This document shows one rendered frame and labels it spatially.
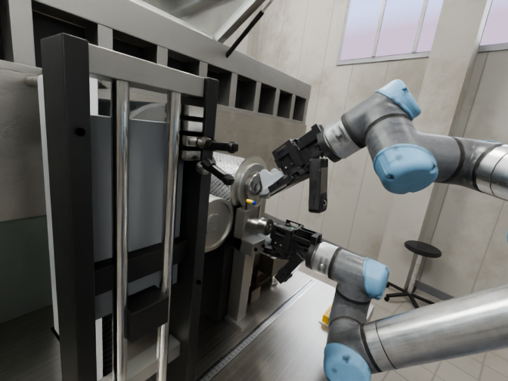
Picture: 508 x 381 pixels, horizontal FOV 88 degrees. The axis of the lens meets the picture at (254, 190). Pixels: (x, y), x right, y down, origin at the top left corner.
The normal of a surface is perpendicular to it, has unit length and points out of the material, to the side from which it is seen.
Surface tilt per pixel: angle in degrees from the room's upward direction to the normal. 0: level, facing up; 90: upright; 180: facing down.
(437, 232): 90
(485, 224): 90
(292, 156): 90
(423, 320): 46
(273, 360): 0
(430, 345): 80
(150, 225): 90
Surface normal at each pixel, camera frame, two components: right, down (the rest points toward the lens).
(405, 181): 0.00, 0.80
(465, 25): -0.73, 0.07
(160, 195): 0.79, 0.23
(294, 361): 0.12, -0.97
